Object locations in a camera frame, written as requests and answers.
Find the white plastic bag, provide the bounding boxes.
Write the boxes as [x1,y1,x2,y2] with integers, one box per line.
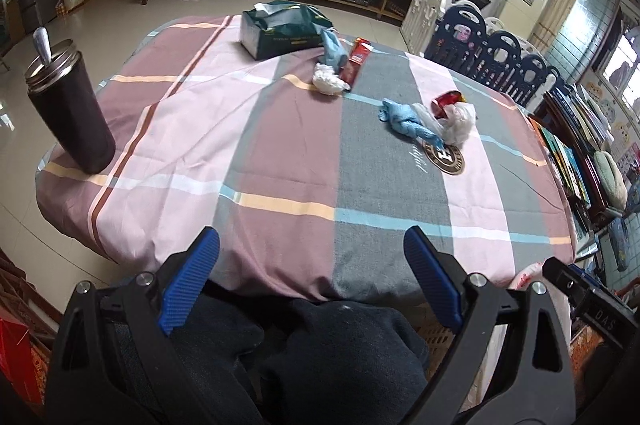
[411,102,476,148]

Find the light blue glove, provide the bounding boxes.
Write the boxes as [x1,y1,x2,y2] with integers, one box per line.
[378,99,445,150]

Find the red chip bag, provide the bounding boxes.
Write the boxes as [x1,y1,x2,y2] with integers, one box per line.
[431,90,465,118]

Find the white tissue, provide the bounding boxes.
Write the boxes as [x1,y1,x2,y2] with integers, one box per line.
[312,63,350,96]

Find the white lined trash basket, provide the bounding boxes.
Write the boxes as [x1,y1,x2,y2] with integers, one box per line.
[460,261,570,413]

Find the green beige cushion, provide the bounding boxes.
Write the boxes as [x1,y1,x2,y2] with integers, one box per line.
[593,151,628,211]

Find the striped pink grey tablecloth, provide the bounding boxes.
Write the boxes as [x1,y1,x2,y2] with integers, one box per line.
[36,16,576,305]

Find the dark wooden side table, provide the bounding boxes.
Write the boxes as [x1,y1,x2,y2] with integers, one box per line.
[532,88,624,233]

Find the black steel tumbler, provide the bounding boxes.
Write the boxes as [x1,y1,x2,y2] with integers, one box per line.
[25,27,115,174]

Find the navy white baby fence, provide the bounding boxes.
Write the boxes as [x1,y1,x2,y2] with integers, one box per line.
[400,0,574,112]

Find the dark green tissue box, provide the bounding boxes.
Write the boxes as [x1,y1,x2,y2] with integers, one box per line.
[240,0,333,61]

